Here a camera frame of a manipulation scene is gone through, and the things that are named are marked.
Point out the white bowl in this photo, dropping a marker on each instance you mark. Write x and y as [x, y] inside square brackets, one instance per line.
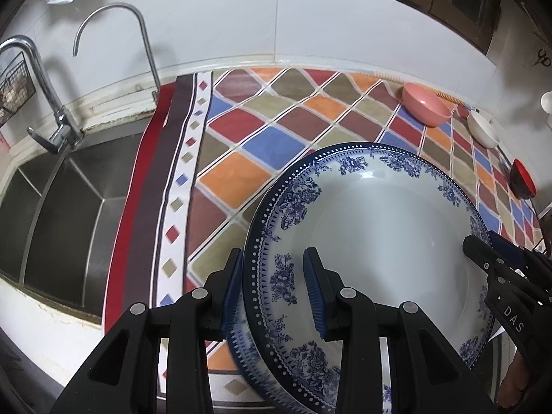
[482, 131]

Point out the pink bowl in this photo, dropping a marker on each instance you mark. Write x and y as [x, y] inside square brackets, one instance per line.
[424, 105]

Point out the thin gooseneck faucet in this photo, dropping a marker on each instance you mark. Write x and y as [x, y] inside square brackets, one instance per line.
[125, 28]

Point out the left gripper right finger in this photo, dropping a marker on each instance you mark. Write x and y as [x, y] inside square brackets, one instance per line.
[323, 285]

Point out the colourful diamond pattern mat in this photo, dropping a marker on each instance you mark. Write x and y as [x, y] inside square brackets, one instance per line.
[219, 140]

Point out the person right hand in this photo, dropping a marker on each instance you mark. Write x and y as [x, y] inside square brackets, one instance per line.
[518, 390]

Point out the steel kitchen sink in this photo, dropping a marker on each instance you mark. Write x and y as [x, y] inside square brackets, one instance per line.
[59, 218]

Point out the black scissors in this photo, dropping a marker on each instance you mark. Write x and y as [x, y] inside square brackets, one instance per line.
[542, 59]

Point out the large blue white plate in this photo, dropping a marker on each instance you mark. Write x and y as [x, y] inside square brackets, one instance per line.
[391, 224]

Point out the red black bowl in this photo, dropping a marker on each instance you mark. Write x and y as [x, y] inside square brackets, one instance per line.
[520, 180]

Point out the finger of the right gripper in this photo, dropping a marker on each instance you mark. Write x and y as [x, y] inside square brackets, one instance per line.
[481, 254]
[510, 253]

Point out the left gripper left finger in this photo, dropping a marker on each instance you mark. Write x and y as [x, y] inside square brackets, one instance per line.
[233, 280]

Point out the black wire sponge basket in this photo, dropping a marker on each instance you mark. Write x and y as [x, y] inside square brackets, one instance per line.
[16, 88]

